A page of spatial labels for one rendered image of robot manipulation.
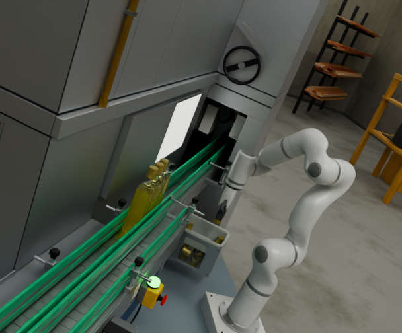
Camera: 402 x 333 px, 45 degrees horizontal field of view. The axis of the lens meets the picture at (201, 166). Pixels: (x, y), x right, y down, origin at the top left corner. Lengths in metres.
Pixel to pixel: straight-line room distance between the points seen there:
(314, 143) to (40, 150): 0.98
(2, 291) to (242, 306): 0.97
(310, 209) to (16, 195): 1.01
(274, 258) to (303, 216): 0.19
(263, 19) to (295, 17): 0.17
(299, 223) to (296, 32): 1.21
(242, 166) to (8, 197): 1.00
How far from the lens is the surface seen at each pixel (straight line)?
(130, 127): 1.74
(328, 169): 1.72
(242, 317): 2.06
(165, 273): 2.29
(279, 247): 1.87
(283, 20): 2.72
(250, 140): 2.81
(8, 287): 1.51
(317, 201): 1.82
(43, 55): 1.30
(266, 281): 1.95
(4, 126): 1.40
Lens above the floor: 2.01
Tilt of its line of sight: 20 degrees down
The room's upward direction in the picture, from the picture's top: 22 degrees clockwise
